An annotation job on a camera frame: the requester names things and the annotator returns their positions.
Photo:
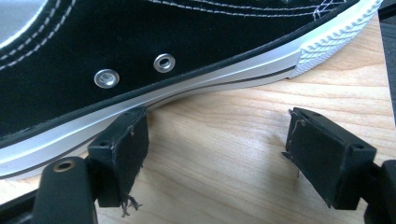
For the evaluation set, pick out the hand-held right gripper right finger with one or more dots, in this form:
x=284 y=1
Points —
x=327 y=161

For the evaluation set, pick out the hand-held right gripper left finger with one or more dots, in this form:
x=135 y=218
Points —
x=120 y=155

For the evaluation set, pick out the black white canvas sneaker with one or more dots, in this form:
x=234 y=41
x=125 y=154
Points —
x=186 y=31

